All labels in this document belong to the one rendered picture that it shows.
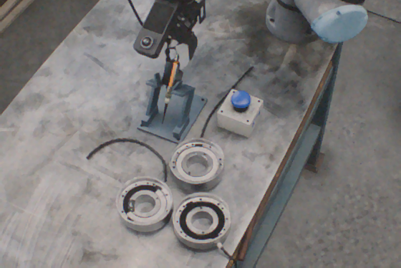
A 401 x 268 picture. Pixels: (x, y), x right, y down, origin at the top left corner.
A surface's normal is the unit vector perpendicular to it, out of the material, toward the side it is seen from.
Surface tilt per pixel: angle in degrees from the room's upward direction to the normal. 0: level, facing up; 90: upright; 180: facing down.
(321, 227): 0
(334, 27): 98
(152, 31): 29
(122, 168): 0
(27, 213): 0
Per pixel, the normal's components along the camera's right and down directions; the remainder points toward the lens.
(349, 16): 0.30, 0.82
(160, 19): -0.18, -0.18
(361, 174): -0.02, -0.62
